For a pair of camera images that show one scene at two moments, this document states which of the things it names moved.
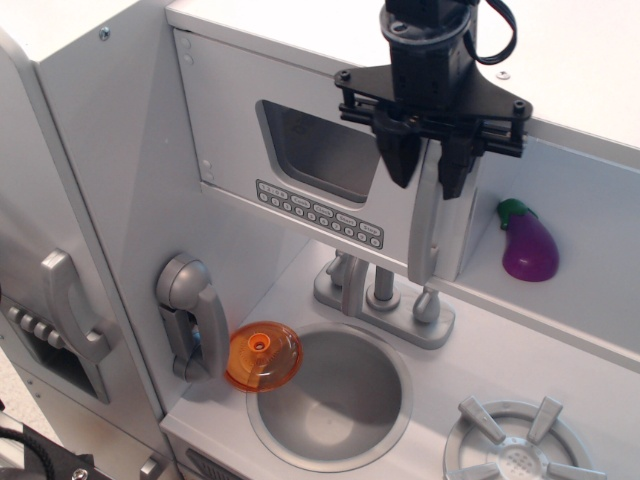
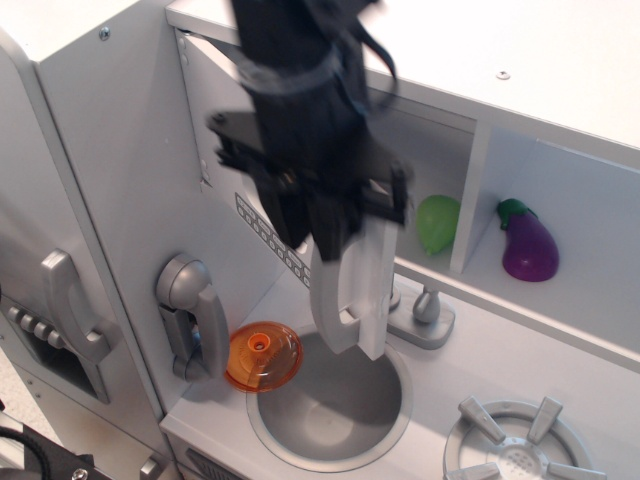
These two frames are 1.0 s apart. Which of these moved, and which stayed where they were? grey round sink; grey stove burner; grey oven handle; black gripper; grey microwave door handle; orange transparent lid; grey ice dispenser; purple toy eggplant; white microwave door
Moved: grey microwave door handle; black gripper; white microwave door
Stayed: grey stove burner; grey ice dispenser; grey round sink; grey oven handle; orange transparent lid; purple toy eggplant
